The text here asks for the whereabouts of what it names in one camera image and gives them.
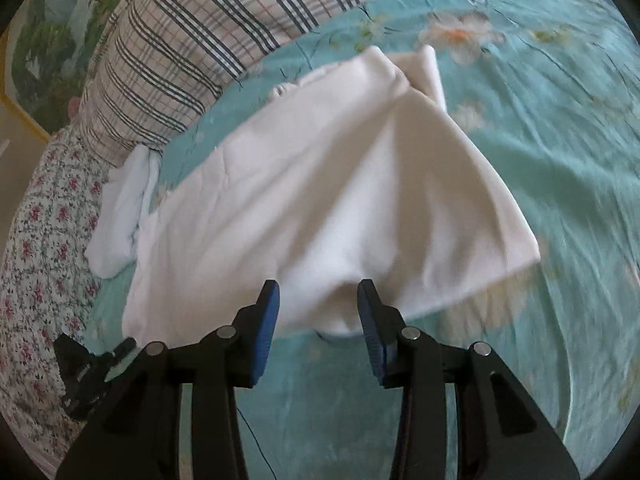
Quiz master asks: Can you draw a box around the plaid pillow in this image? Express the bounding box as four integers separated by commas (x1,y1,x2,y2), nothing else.
61,0,370,166

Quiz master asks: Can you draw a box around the landscape wall painting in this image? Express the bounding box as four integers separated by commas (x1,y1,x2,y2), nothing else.
2,0,120,136

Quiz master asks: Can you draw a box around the folded white garment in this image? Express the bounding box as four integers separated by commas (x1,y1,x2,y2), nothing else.
85,144,162,280

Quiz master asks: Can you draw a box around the teal floral bed sheet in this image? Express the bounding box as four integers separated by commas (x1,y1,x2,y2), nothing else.
79,0,640,480

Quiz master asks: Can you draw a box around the white large garment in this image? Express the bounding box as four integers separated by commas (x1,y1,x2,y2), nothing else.
122,46,540,347

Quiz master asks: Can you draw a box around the floral pink pillow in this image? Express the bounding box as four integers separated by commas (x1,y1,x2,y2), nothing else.
1,127,108,478

